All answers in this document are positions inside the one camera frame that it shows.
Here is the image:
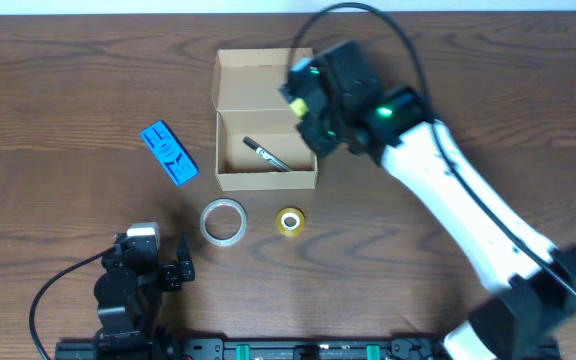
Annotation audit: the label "yellow highlighter blue caps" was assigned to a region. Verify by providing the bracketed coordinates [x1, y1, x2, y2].
[289, 98, 309, 118]

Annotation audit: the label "clear adhesive tape roll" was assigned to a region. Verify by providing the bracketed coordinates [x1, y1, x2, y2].
[199, 198, 248, 247]

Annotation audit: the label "brown cardboard box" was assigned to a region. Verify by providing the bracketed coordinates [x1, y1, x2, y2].
[212, 48, 318, 191]

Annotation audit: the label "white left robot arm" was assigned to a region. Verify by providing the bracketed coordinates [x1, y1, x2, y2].
[94, 232, 195, 358]

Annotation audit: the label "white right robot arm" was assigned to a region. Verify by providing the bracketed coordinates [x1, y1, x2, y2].
[281, 41, 576, 359]

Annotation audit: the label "white board marker black cap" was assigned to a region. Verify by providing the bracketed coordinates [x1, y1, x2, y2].
[242, 136, 292, 172]

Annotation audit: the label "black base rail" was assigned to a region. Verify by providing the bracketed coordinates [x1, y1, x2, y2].
[55, 338, 448, 360]

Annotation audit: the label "yellow tape roll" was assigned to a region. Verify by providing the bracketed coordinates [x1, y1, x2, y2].
[276, 207, 306, 237]

